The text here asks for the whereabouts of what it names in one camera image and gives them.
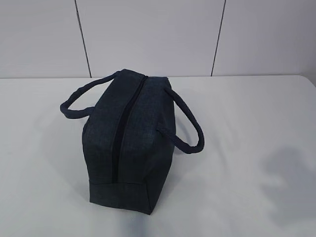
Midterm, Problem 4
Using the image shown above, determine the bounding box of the navy blue lunch bag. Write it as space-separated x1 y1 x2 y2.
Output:
60 69 205 215

